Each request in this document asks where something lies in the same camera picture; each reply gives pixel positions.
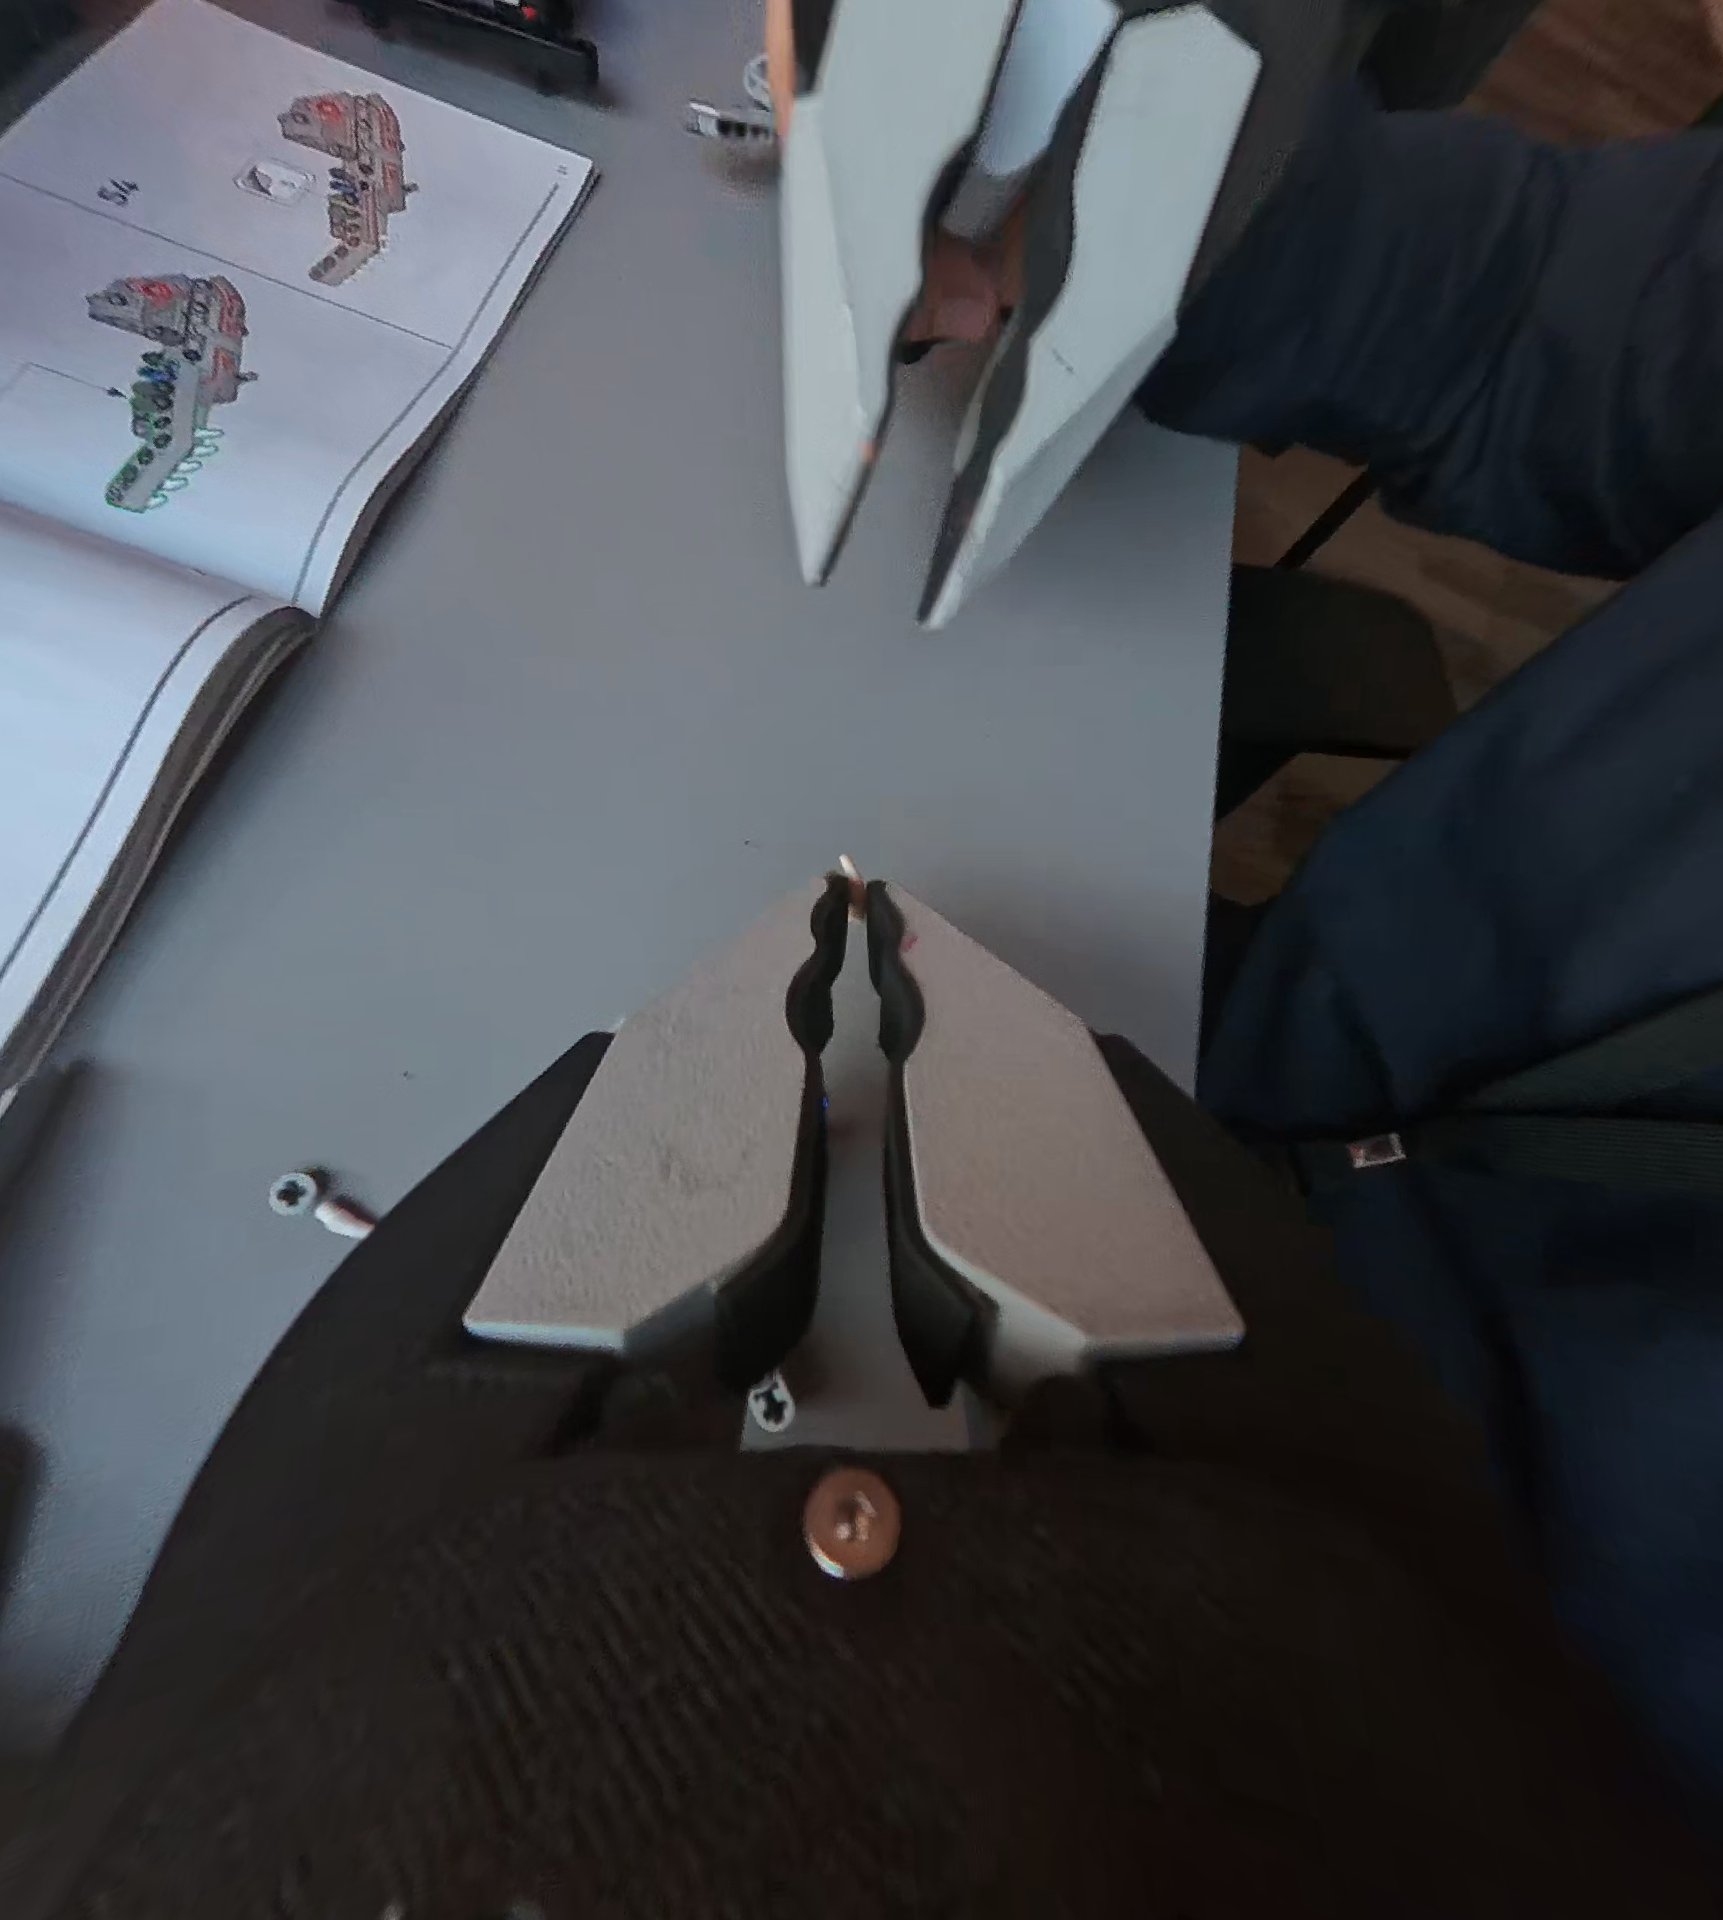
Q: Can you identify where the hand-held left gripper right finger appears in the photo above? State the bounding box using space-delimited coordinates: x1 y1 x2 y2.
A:
864 877 1248 1411

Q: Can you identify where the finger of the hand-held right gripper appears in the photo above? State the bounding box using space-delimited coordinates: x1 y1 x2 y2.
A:
776 0 1029 591
917 0 1269 633

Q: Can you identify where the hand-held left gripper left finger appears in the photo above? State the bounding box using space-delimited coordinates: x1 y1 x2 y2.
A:
465 877 853 1392

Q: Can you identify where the person's right forearm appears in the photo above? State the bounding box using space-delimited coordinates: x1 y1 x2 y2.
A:
1131 82 1723 587

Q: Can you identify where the small grey lego part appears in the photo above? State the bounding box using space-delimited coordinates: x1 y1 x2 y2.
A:
686 55 791 149

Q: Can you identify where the black lego assembly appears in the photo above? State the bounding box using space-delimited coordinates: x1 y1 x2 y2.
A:
337 0 604 96

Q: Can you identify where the lego instruction booklet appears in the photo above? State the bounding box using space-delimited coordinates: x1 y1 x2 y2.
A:
0 0 602 1247

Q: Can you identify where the person's right hand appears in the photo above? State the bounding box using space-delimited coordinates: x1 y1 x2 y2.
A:
910 241 1029 362

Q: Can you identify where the black badge reel lanyard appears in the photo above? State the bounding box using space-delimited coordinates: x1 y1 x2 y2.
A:
1295 1110 1723 1200

